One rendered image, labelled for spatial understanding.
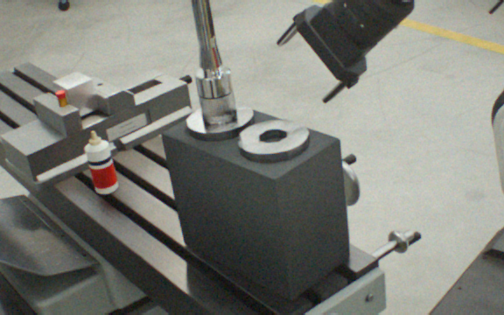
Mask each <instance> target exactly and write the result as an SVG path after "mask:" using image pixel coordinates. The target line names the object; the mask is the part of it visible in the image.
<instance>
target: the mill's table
mask: <svg viewBox="0 0 504 315"><path fill-rule="evenodd" d="M13 69H14V70H12V71H8V70H6V71H3V72H1V73H0V136H1V135H2V134H4V133H7V132H9V131H12V130H15V129H16V128H18V127H21V126H23V125H26V124H27V123H31V122H33V121H36V120H38V118H39V117H38V113H37V110H36V108H35V104H34V101H33V98H35V97H38V96H40V95H43V94H46V93H50V94H52V95H55V96H56V97H57V95H56V93H55V89H54V86H53V81H56V80H58V78H56V77H54V76H53V75H51V74H50V73H48V72H47V71H45V70H43V69H41V68H40V67H38V66H35V65H33V63H31V62H30V61H28V62H27V63H24V64H22V65H20V66H15V67H14V68H13ZM117 154H118V155H116V156H113V157H112V161H113V165H114V168H115V175H116V179H117V180H118V183H119V187H118V189H117V190H116V191H115V192H112V193H110V194H99V193H97V191H96V190H95V184H94V181H93V177H92V174H91V171H90V168H88V169H86V170H85V171H82V172H80V173H77V174H75V175H73V176H72V177H70V178H67V179H64V180H62V181H61V182H59V183H58V184H56V185H52V186H50V187H48V188H46V189H45V190H42V191H37V190H36V189H34V188H33V187H32V186H31V185H29V184H28V183H26V182H25V181H24V180H23V179H21V178H20V177H19V176H18V175H17V174H16V173H15V172H14V171H12V170H11V169H10V168H9V167H8V166H7V164H6V161H5V159H6V158H7V157H6V154H5V151H4V147H3V144H2V141H1V138H0V166H1V167H2V168H3V169H4V170H6V171H7V172H8V173H9V174H10V175H11V176H12V177H13V178H14V179H15V180H16V181H17V182H18V183H19V184H20V185H21V186H23V187H24V188H25V189H26V190H27V191H28V192H30V193H31V194H32V195H33V196H34V197H36V198H37V199H38V201H39V202H41V203H42V204H43V205H44V206H45V207H46V208H48V209H49V210H50V211H51V212H52V213H53V214H55V215H56V216H57V217H58V218H59V219H61V220H62V221H63V222H64V223H65V224H67V225H68V226H69V227H70V228H71V229H72V230H73V231H74V232H75V233H76V234H77V235H78V236H79V237H80V238H81V239H82V240H83V241H84V242H85V243H86V244H87V245H88V246H89V247H91V248H92V249H93V250H94V251H95V252H97V253H98V254H99V255H100V256H101V257H103V258H104V259H105V260H106V261H107V262H108V263H110V264H111V265H112V266H113V267H114V268H116V269H117V270H118V271H119V272H120V273H122V274H123V275H124V276H125V277H127V278H128V279H129V280H130V281H131V282H132V283H133V284H135V285H136V286H137V287H138V288H139V289H140V290H142V291H143V292H144V293H145V294H146V295H148V296H149V297H150V298H151V300H152V301H154V302H155V303H156V304H157V305H158V306H160V307H161V308H162V309H163V310H164V311H165V312H167V313H168V314H169V315H377V314H379V313H381V312H383V311H384V310H386V309H387V298H386V284H385V272H384V270H383V269H380V268H379V265H378V259H379V258H377V257H375V256H373V255H371V254H369V253H368V252H366V251H365V250H363V249H359V248H357V247H355V246H354V245H352V244H351V243H349V245H350V257H349V258H348V259H346V260H345V261H344V262H343V263H341V264H340V265H339V266H338V267H336V268H335V269H333V270H332V271H331V272H329V273H328V274H327V275H325V276H324V277H323V278H321V279H320V280H319V281H317V282H316V283H315V284H314V285H313V286H311V287H310V288H309V289H308V290H306V291H305V292H303V293H302V294H301V295H299V296H298V297H296V298H295V299H294V300H289V299H287V298H285V297H282V296H280V295H278V294H277V293H275V292H274V291H272V290H269V289H267V288H266V287H264V286H262V285H260V284H259V283H257V282H255V281H253V280H251V279H249V278H247V277H245V276H244V275H242V274H240V273H238V272H236V271H235V270H232V269H230V268H228V267H226V266H224V265H223V264H221V263H219V262H216V261H215V260H214V259H212V258H210V257H208V256H206V255H203V254H202V253H200V252H199V251H197V250H195V249H193V248H191V247H189V246H186V245H185V244H184V242H183V237H182V233H181V229H180V225H179V216H178V212H177V208H176V203H175V199H174V195H173V190H172V183H171V179H170V173H169V169H168V165H167V161H166V156H165V149H164V145H163V140H162V137H161V136H157V137H155V138H152V139H151V140H149V141H147V142H145V143H142V144H139V145H137V146H135V147H133V148H131V149H129V150H123V149H119V150H117Z"/></svg>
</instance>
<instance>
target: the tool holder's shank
mask: <svg viewBox="0 0 504 315"><path fill-rule="evenodd" d="M191 4H192V13H193V18H194V23H195V28H196V33H197V39H198V43H199V67H200V68H202V69H203V71H204V74H217V73H218V72H219V71H220V70H221V65H222V64H223V61H222V58H221V54H220V51H219V48H218V46H217V40H216V35H215V29H214V20H213V14H212V9H211V4H210V0H191Z"/></svg>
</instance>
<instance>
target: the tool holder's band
mask: <svg viewBox="0 0 504 315"><path fill-rule="evenodd" d="M230 77H231V73H230V69H229V68H228V67H227V66H223V65H221V66H220V71H219V72H218V73H216V74H205V73H204V71H203V69H202V68H201V69H200V70H199V71H198V72H197V73H196V74H195V79H196V82H197V83H198V84H200V85H202V86H214V85H219V84H221V83H224V82H226V81H228V80H229V79H230Z"/></svg>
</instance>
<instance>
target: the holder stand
mask: <svg viewBox="0 0 504 315"><path fill-rule="evenodd" d="M235 106H236V113H237V116H236V118H235V119H234V120H233V121H231V122H227V123H224V124H219V125H212V124H208V123H205V122H204V121H203V118H202V113H201V108H200V109H197V110H196V111H194V112H193V113H191V114H190V115H189V117H188V118H187V119H186V120H184V121H183V122H180V123H178V124H177V125H175V126H173V127H171V128H169V129H167V130H165V131H163V132H162V133H161V137H162V140H163V145H164V153H165V156H166V161H167V165H168V169H169V173H170V179H171V186H172V190H173V195H174V199H175V203H176V208H177V212H178V219H179V225H180V229H181V233H182V237H183V242H184V244H185V245H186V246H189V247H191V248H193V249H195V250H197V251H199V252H200V253H202V254H203V255H205V256H208V257H210V258H212V259H214V260H215V261H216V262H218V263H221V264H223V265H224V266H226V267H228V268H230V269H231V270H235V271H236V272H238V273H240V274H242V275H244V276H245V277H247V278H249V279H251V280H253V281H255V282H257V283H258V284H260V285H262V286H264V287H266V288H267V289H269V290H271V291H274V292H275V293H277V294H278V295H280V296H282V297H284V298H287V299H289V300H294V299H295V298H297V297H298V296H299V295H301V294H302V293H303V292H305V291H306V290H308V289H309V288H310V287H311V286H313V285H314V284H315V283H316V282H317V281H319V280H320V279H321V278H323V277H324V276H325V275H327V274H328V273H329V272H331V271H332V270H334V269H335V268H336V267H338V266H339V265H340V264H341V263H343V262H344V261H345V260H346V259H348V258H349V257H350V245H349V234H348V225H347V206H346V196H345V187H344V176H343V165H342V156H341V146H340V140H339V139H338V138H337V137H334V136H331V135H329V134H326V133H324V132H321V131H318V130H315V129H310V128H307V127H305V126H304V125H303V124H302V123H300V122H296V121H291V120H286V119H285V120H284V119H281V118H278V117H275V116H272V115H267V114H264V113H262V112H259V111H256V110H253V109H251V108H250V107H248V106H247V105H245V104H241V103H236V104H235Z"/></svg>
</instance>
